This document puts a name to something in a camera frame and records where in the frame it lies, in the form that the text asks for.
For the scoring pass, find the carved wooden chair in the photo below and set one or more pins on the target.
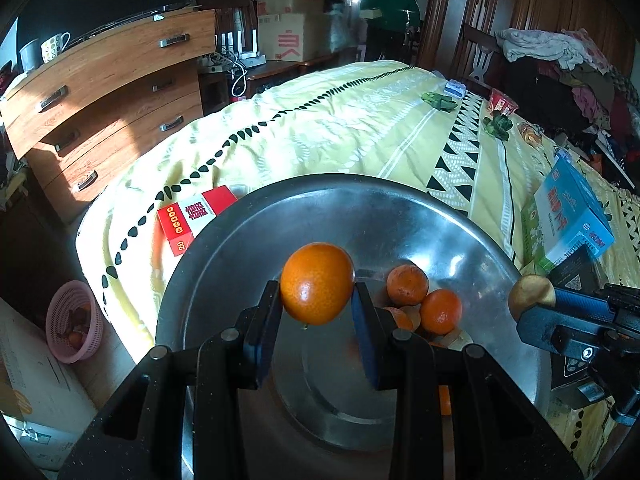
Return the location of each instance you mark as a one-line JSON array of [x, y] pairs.
[[477, 55]]

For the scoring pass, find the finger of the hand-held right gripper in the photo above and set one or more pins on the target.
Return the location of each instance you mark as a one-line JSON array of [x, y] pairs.
[[550, 332], [580, 302]]

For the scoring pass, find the dark wooden chair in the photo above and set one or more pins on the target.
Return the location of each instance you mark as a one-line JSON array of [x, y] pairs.
[[225, 10]]

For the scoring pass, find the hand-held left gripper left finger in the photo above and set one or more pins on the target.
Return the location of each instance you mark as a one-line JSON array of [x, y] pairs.
[[267, 335]]

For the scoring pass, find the small tan pear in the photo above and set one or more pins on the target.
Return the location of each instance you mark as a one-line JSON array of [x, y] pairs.
[[530, 292]]

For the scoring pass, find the wooden dresser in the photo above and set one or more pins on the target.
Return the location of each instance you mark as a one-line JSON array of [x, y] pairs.
[[110, 75]]

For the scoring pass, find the black television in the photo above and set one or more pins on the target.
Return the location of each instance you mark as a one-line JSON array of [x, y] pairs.
[[100, 5]]

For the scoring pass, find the orange snack packet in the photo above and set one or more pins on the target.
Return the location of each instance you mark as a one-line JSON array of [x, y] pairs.
[[530, 134]]

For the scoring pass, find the dark wooden side table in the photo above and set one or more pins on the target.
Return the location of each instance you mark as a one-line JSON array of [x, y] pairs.
[[280, 69]]

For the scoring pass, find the blue carton box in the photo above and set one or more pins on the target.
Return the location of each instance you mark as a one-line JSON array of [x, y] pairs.
[[575, 210]]

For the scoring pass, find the red print cardboard box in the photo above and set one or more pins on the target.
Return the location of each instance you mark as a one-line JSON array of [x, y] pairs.
[[295, 37]]

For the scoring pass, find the large mandarin orange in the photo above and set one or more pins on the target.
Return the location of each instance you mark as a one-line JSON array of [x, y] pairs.
[[317, 285]]

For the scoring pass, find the brown wooden wardrobe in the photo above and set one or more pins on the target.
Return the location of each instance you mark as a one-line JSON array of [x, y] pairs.
[[500, 0]]

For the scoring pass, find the dark grey cup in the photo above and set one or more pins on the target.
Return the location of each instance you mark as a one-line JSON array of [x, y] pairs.
[[29, 56]]

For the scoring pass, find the white cardboard box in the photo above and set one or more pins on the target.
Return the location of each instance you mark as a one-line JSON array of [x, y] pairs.
[[40, 390]]

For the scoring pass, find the red snack packet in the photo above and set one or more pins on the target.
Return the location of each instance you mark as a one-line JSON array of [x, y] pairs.
[[502, 102]]

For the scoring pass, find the white router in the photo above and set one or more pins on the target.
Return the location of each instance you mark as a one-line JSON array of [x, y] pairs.
[[247, 57]]

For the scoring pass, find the round metal basin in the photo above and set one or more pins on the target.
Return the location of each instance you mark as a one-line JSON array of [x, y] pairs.
[[325, 210]]

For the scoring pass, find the small red box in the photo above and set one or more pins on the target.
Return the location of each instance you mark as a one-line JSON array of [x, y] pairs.
[[195, 220]]

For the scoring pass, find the white dotted mug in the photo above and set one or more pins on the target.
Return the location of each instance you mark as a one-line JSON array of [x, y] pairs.
[[54, 48]]

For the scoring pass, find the small blue packet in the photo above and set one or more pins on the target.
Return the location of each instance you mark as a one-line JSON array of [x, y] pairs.
[[456, 89]]

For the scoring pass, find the mixed clothes pile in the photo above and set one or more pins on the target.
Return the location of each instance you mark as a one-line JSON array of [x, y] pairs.
[[575, 75]]

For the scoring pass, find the pink plastic basket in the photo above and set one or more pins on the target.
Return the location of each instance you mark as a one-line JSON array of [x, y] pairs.
[[60, 310]]

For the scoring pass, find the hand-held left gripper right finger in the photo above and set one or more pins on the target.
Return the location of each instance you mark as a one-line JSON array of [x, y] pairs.
[[367, 340]]

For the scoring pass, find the green carton box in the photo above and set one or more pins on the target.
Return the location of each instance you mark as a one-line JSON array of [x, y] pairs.
[[535, 232]]

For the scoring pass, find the white power strip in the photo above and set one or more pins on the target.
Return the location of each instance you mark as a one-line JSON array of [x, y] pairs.
[[217, 64]]

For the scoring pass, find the yellow patterned blanket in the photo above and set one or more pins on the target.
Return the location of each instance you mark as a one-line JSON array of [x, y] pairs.
[[325, 125]]

